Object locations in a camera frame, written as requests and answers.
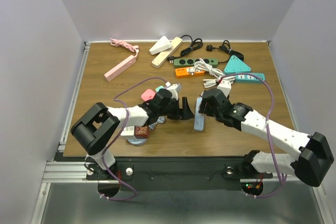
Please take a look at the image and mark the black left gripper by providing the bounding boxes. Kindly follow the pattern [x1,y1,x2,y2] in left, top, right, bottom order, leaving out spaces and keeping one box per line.
[158,97,194,121]

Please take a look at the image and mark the light blue power strip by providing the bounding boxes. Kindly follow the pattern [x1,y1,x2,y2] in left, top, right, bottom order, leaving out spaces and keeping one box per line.
[194,97,205,132]

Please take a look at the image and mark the teal cube adapter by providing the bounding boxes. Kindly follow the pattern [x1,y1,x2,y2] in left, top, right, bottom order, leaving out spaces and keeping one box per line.
[155,86,165,92]

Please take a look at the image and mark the dark red cube socket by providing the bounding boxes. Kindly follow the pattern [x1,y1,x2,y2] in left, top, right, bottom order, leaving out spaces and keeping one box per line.
[134,126,150,139]

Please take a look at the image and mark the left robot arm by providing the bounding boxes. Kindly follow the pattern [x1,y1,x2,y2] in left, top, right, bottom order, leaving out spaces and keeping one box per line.
[70,89,194,179]

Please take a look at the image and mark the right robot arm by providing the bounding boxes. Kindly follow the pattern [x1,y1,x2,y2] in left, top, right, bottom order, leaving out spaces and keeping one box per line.
[198,88,334,187]

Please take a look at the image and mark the pink plug adapter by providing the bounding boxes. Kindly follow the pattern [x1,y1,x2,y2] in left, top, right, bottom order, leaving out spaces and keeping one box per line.
[141,89,156,101]

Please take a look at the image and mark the teal rectangular power strip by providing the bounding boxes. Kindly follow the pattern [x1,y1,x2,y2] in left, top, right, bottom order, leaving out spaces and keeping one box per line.
[236,73,266,83]

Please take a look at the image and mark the orange power strip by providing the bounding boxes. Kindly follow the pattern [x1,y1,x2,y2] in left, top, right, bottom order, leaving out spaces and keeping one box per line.
[175,67,205,78]

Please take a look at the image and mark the teal triangular socket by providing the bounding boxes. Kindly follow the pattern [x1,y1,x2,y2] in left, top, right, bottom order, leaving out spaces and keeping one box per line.
[223,56,251,74]

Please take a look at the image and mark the green power strip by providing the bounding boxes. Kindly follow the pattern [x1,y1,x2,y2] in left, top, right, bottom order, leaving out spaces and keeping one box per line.
[173,58,219,68]

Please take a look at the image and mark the round blue socket base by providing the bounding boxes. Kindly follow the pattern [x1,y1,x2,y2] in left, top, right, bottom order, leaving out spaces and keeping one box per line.
[127,138,147,146]

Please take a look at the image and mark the white cube socket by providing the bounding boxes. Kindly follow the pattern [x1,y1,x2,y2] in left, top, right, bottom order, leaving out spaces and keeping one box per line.
[121,126,135,138]

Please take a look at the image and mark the beige power strip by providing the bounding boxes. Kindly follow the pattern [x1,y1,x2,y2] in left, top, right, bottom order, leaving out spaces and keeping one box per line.
[152,37,182,68]

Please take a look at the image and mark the white triangular socket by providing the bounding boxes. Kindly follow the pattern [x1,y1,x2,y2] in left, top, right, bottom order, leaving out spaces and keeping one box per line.
[149,36,172,55]

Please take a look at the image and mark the pink power strip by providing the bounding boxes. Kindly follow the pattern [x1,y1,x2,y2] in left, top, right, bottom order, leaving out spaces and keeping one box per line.
[104,56,137,81]

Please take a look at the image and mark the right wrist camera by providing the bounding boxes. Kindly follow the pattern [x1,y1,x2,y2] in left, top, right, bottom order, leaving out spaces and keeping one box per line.
[217,79,232,97]

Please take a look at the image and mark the grey-blue plug with cable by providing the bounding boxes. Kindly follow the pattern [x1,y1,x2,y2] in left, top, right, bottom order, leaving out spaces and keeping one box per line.
[149,116,165,130]

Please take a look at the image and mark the white bundled cable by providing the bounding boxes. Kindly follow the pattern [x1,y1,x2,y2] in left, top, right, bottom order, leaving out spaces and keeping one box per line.
[187,58,237,89]

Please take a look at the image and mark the black cable with plug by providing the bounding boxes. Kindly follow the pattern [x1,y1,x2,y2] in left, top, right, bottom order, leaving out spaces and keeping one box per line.
[206,39,245,63]

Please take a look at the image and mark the black cable with europlug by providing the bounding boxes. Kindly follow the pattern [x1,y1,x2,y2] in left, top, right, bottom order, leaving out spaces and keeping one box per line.
[167,34,204,64]

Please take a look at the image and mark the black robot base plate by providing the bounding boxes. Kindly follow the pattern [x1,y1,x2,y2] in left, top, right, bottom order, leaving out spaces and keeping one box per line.
[86,156,274,192]

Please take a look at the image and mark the pink strip cable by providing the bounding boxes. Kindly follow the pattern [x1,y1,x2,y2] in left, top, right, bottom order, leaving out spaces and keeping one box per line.
[109,38,140,58]

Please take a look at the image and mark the aluminium frame rail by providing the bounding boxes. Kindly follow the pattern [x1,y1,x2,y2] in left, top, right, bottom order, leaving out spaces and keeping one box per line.
[42,41,91,184]

